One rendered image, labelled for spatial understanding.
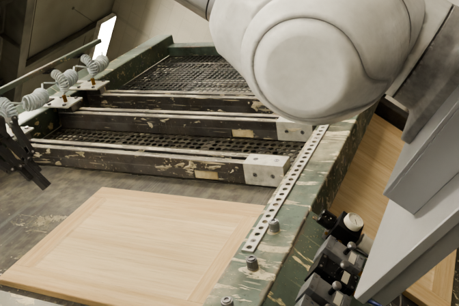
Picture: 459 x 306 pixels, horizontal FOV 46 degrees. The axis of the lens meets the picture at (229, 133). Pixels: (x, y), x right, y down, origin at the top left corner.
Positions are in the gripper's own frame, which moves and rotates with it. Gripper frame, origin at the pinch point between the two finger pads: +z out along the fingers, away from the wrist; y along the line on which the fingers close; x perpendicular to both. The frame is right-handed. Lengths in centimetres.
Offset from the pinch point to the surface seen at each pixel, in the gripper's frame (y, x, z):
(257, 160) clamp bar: -48, 2, 39
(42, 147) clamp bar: -33, -64, -5
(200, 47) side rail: -149, -96, 9
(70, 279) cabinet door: 8.4, -9.3, 23.4
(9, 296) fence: 19.6, -12.1, 16.1
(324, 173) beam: -51, 18, 52
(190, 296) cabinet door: 0.9, 16.2, 41.0
